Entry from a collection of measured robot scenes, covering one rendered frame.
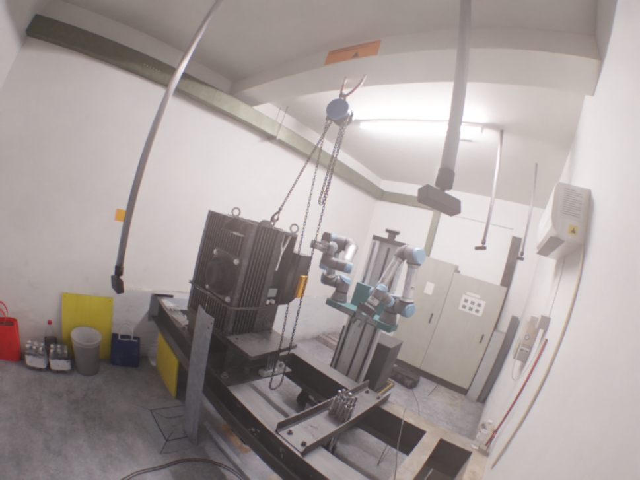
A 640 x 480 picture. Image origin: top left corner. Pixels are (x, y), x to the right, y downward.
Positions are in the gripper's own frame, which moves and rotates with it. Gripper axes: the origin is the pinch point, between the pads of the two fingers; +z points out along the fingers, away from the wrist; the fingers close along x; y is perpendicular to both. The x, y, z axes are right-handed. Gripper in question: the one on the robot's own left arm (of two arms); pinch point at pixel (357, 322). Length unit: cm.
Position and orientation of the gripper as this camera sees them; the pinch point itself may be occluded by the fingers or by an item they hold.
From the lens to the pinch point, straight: 191.3
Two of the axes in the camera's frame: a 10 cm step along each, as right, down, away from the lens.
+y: -4.9, -5.3, -6.9
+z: -6.1, 7.8, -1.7
